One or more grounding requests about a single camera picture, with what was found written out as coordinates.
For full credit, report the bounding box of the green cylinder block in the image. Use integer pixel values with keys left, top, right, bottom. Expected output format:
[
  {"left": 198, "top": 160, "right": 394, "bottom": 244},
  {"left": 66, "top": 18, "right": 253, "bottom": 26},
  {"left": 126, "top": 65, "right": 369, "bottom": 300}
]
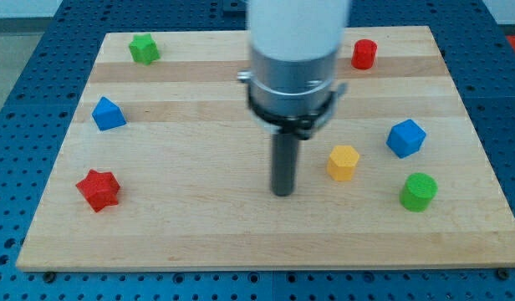
[{"left": 399, "top": 172, "right": 438, "bottom": 212}]

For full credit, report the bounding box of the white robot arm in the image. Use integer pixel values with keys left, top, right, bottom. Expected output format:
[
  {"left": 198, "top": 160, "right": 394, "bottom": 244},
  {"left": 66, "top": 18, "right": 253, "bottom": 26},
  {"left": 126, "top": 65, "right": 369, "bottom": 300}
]
[{"left": 237, "top": 0, "right": 352, "bottom": 196}]

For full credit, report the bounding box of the blue triangular block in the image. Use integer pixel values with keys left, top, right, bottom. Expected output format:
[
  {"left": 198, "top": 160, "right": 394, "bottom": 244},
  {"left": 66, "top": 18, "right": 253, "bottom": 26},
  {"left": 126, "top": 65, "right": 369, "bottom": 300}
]
[{"left": 91, "top": 96, "right": 126, "bottom": 131}]

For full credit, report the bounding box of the blue cube block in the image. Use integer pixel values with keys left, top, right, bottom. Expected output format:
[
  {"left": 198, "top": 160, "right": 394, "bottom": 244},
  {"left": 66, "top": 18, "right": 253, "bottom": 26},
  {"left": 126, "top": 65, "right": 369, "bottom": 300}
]
[{"left": 386, "top": 119, "right": 426, "bottom": 159}]

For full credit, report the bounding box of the blue perforated table plate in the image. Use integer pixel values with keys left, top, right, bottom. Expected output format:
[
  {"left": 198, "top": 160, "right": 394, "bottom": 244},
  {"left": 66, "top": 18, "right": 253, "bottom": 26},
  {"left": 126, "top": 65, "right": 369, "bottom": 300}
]
[{"left": 0, "top": 1, "right": 515, "bottom": 300}]

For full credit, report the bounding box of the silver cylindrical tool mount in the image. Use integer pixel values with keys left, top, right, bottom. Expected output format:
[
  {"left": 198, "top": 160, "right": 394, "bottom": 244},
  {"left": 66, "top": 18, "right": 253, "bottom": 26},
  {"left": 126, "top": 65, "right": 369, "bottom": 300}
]
[{"left": 238, "top": 47, "right": 346, "bottom": 140}]

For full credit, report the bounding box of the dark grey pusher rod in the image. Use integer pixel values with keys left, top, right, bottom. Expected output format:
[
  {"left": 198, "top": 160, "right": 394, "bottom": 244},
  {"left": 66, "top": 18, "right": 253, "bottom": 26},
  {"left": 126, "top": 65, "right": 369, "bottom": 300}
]
[{"left": 270, "top": 133, "right": 299, "bottom": 196}]

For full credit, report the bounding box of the red star block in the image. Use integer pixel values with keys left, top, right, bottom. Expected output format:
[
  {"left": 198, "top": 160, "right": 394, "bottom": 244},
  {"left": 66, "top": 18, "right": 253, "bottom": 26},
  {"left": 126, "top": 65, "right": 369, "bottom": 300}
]
[{"left": 75, "top": 169, "right": 120, "bottom": 212}]

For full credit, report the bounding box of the green star block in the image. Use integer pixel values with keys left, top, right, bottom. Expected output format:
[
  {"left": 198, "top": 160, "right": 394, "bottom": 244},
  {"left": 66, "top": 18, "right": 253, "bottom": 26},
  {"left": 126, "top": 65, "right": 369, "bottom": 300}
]
[{"left": 129, "top": 33, "right": 161, "bottom": 65}]

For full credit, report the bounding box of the yellow hexagon block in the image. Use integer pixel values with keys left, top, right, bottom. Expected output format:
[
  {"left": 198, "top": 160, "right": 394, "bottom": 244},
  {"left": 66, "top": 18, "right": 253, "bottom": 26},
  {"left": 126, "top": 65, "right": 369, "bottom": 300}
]
[{"left": 326, "top": 145, "right": 359, "bottom": 181}]

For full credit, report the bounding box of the red cylinder block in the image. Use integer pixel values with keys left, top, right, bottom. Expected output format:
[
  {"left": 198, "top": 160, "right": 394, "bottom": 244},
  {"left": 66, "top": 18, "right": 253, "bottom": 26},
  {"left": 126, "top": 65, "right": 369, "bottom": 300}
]
[{"left": 351, "top": 39, "right": 378, "bottom": 69}]

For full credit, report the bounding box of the wooden board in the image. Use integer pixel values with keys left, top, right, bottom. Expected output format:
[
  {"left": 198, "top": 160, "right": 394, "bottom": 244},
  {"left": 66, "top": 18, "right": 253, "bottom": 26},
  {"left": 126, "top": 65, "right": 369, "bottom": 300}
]
[{"left": 16, "top": 26, "right": 515, "bottom": 272}]

